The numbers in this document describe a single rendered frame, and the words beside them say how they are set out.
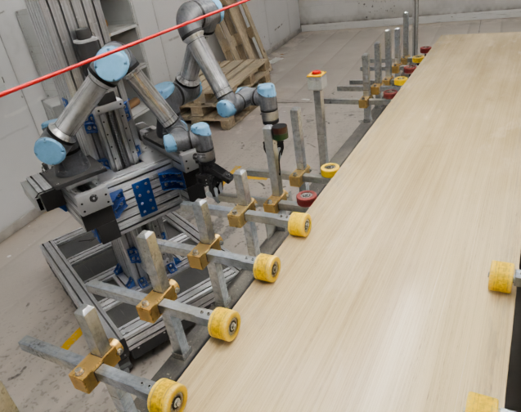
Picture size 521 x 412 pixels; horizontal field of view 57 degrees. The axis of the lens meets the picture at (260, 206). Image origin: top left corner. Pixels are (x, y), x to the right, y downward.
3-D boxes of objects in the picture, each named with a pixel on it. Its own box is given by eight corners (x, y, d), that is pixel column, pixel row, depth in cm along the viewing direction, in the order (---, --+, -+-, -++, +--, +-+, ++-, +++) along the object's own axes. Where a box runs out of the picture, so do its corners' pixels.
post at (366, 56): (364, 132, 303) (361, 54, 279) (366, 129, 305) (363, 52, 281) (370, 132, 301) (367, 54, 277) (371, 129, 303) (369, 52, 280)
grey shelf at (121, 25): (79, 187, 449) (14, 11, 373) (136, 147, 518) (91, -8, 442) (117, 190, 431) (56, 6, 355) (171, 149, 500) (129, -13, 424)
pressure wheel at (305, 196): (295, 222, 192) (292, 197, 187) (303, 212, 198) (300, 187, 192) (314, 225, 189) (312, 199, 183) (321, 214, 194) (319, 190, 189)
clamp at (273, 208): (264, 214, 197) (262, 203, 194) (278, 198, 206) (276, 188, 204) (276, 216, 194) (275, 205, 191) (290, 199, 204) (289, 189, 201)
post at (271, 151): (277, 230, 208) (262, 127, 184) (280, 226, 210) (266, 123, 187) (285, 232, 206) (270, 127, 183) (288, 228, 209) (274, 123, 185)
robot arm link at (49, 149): (62, 158, 201) (137, 55, 186) (54, 173, 188) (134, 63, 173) (35, 142, 196) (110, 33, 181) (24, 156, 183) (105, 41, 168)
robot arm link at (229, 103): (174, 0, 186) (235, 114, 195) (193, -5, 193) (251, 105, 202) (159, 15, 194) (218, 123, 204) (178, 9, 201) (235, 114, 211)
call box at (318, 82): (307, 91, 223) (306, 75, 219) (313, 87, 228) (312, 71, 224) (322, 92, 219) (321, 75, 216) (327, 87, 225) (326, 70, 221)
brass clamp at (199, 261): (188, 267, 155) (185, 254, 153) (210, 244, 165) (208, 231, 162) (204, 270, 152) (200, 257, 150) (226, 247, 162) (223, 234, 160)
